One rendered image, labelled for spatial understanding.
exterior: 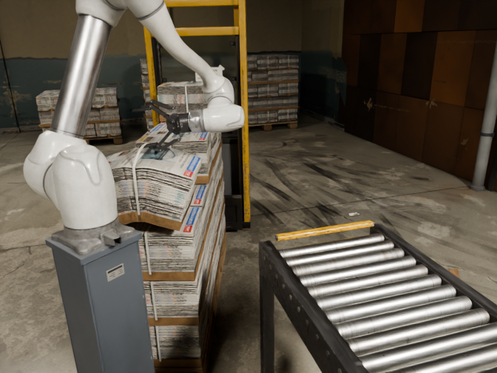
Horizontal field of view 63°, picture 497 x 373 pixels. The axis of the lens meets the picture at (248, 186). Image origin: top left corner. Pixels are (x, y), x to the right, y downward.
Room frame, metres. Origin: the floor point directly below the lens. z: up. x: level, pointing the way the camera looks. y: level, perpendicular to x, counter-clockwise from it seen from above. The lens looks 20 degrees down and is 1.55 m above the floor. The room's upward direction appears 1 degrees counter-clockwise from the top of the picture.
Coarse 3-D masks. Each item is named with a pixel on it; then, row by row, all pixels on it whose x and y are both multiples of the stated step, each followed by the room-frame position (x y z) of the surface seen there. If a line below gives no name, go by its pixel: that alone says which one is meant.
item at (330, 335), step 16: (272, 256) 1.32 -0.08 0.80; (272, 272) 1.28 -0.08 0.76; (288, 272) 1.21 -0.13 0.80; (272, 288) 1.28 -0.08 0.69; (288, 288) 1.12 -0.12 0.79; (304, 288) 1.11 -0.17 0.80; (288, 304) 1.12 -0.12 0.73; (304, 304) 1.03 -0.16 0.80; (304, 320) 1.00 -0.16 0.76; (320, 320) 0.95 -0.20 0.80; (304, 336) 1.00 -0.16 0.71; (320, 336) 0.90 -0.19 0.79; (336, 336) 0.89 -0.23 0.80; (320, 352) 0.89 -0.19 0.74; (336, 352) 0.83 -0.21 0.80; (352, 352) 0.83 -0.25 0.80; (320, 368) 0.89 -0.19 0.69; (336, 368) 0.81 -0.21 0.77; (352, 368) 0.77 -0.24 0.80
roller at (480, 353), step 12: (480, 348) 0.83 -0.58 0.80; (492, 348) 0.83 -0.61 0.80; (432, 360) 0.79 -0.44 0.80; (444, 360) 0.79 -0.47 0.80; (456, 360) 0.79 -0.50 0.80; (468, 360) 0.79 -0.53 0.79; (480, 360) 0.80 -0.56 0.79; (492, 360) 0.80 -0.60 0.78; (384, 372) 0.76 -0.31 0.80; (396, 372) 0.76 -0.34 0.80; (408, 372) 0.76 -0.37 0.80; (420, 372) 0.76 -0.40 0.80; (432, 372) 0.76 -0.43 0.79; (444, 372) 0.77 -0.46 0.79; (456, 372) 0.77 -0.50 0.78; (468, 372) 0.79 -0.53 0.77
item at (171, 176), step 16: (160, 160) 1.54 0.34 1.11; (176, 160) 1.58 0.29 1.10; (192, 160) 1.64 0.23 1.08; (160, 176) 1.44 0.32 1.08; (176, 176) 1.43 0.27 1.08; (192, 176) 1.45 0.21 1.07; (160, 192) 1.44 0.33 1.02; (176, 192) 1.43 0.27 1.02; (192, 192) 1.70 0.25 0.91; (144, 208) 1.44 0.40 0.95; (160, 208) 1.43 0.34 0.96; (176, 208) 1.43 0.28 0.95
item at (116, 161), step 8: (120, 152) 1.71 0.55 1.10; (128, 152) 1.66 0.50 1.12; (136, 152) 1.62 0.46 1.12; (112, 160) 1.59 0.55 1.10; (120, 160) 1.56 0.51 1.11; (128, 160) 1.53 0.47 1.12; (112, 168) 1.45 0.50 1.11; (120, 168) 1.44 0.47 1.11; (120, 176) 1.44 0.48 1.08; (120, 184) 1.44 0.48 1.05; (120, 192) 1.44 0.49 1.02; (128, 192) 1.44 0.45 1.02; (120, 200) 1.44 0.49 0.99; (128, 200) 1.44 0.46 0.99; (120, 208) 1.44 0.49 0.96; (128, 208) 1.44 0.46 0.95
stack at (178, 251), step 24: (216, 168) 2.51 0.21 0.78; (216, 192) 2.43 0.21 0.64; (192, 216) 1.64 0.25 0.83; (216, 216) 2.28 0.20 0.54; (144, 240) 1.48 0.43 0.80; (168, 240) 1.48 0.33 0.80; (192, 240) 1.49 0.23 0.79; (144, 264) 1.48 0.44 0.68; (168, 264) 1.48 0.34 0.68; (192, 264) 1.48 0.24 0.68; (216, 264) 2.18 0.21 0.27; (144, 288) 1.49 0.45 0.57; (168, 288) 1.48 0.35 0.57; (192, 288) 1.48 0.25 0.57; (216, 288) 2.12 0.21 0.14; (168, 312) 1.48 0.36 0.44; (192, 312) 1.48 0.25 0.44; (168, 336) 1.48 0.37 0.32; (192, 336) 1.48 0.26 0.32
